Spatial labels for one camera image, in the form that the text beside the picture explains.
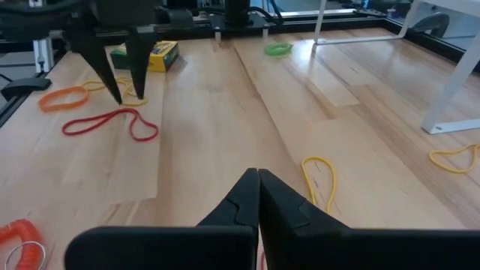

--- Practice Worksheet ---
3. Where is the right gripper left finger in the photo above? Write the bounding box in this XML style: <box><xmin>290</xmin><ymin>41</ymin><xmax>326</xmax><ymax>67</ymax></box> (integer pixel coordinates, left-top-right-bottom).
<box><xmin>63</xmin><ymin>167</ymin><xmax>261</xmax><ymax>270</ymax></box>

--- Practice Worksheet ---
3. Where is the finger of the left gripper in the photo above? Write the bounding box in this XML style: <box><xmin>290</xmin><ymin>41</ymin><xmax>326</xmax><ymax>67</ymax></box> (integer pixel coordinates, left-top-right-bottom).
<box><xmin>124</xmin><ymin>31</ymin><xmax>158</xmax><ymax>101</ymax></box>
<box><xmin>68</xmin><ymin>34</ymin><xmax>124</xmax><ymax>107</ymax></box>

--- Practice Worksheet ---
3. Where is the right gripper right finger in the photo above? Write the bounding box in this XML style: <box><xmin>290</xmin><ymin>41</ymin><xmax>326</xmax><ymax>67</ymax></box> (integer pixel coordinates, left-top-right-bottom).
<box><xmin>258</xmin><ymin>168</ymin><xmax>480</xmax><ymax>270</ymax></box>

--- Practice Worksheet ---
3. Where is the yellow rubber band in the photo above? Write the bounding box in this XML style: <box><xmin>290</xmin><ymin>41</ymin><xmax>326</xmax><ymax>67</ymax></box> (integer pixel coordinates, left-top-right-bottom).
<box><xmin>81</xmin><ymin>76</ymin><xmax>149</xmax><ymax>107</ymax></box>
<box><xmin>428</xmin><ymin>143</ymin><xmax>480</xmax><ymax>175</ymax></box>
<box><xmin>301</xmin><ymin>156</ymin><xmax>338</xmax><ymax>215</ymax></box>

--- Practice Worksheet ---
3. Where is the red rubber band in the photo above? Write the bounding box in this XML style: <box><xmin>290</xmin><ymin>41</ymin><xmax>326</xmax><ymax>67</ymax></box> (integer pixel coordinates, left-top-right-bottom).
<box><xmin>61</xmin><ymin>107</ymin><xmax>160</xmax><ymax>143</ymax></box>

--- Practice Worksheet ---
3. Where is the yellow green crayon box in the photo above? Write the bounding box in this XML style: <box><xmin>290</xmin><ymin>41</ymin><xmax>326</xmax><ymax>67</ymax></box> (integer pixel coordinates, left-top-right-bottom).
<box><xmin>109</xmin><ymin>40</ymin><xmax>181</xmax><ymax>74</ymax></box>

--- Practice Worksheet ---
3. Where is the orange rubber band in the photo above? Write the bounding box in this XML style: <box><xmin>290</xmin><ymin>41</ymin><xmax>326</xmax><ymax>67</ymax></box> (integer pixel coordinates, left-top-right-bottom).
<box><xmin>37</xmin><ymin>85</ymin><xmax>91</xmax><ymax>113</ymax></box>

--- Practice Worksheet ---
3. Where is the green coil wristband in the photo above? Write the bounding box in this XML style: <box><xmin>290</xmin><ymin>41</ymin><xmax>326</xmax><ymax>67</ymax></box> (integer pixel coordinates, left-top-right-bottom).
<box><xmin>263</xmin><ymin>41</ymin><xmax>295</xmax><ymax>58</ymax></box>

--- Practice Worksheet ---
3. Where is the orange coil wristband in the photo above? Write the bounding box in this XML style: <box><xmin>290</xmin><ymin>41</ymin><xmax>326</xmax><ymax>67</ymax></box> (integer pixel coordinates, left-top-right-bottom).
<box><xmin>0</xmin><ymin>218</ymin><xmax>47</xmax><ymax>270</ymax></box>

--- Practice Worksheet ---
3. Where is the white perforated metal shelf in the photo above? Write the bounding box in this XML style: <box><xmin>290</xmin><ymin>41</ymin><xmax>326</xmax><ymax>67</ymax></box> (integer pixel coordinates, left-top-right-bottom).
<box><xmin>313</xmin><ymin>0</ymin><xmax>480</xmax><ymax>135</ymax></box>

